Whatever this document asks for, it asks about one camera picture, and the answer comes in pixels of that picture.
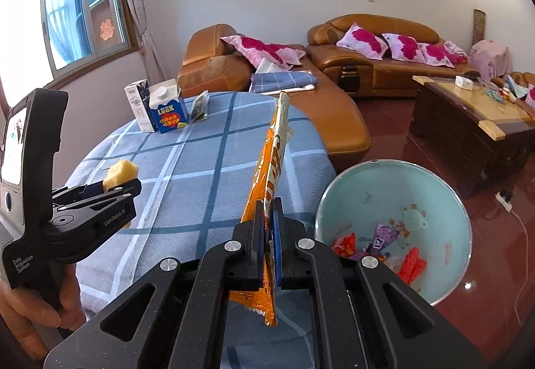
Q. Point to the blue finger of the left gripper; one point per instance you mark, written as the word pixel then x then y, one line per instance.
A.
pixel 131 187
pixel 77 193

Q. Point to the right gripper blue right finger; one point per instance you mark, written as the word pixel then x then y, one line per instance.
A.
pixel 278 221

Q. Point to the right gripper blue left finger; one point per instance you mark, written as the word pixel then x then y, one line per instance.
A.
pixel 258 244

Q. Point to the orange snack wrapper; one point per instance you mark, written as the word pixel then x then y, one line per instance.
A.
pixel 262 191

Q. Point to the yellow sponge piece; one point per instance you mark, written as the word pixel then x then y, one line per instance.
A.
pixel 120 173

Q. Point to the red shiny wrapper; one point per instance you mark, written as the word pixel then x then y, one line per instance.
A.
pixel 346 246

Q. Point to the purple snack wrapper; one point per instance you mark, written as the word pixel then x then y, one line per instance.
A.
pixel 383 237

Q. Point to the light blue trash bucket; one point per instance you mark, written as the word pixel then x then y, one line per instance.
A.
pixel 422 207

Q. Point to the person left hand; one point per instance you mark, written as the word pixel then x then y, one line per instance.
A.
pixel 21 309

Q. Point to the blue plaid tablecloth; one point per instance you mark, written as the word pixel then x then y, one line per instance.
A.
pixel 194 186

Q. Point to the white milk carton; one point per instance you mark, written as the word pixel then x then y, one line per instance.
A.
pixel 137 94

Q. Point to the blue LOOK drink carton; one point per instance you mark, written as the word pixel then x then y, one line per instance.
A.
pixel 167 107

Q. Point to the small dark green packet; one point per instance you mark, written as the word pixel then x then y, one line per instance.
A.
pixel 200 107

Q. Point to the folded blue plaid cloth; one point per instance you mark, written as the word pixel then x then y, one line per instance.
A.
pixel 286 81

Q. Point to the brown leather chaise sofa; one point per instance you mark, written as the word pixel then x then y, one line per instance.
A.
pixel 218 59

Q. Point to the pink floral pillow on chaise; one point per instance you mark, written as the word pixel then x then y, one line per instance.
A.
pixel 257 51

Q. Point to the brown leather three-seat sofa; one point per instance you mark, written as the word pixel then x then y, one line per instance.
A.
pixel 363 77

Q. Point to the dark wood coffee table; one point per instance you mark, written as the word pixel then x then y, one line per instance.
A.
pixel 480 140

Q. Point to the white tissue box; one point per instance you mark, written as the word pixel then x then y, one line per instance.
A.
pixel 464 83

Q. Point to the white power strip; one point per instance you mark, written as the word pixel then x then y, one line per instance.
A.
pixel 504 197

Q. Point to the pink cloth covered object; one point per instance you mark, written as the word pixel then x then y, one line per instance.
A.
pixel 490 59

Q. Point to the brown leather armchair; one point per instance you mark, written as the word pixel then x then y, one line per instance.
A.
pixel 520 84

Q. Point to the window with white frame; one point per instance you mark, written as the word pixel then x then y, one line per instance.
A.
pixel 49 43

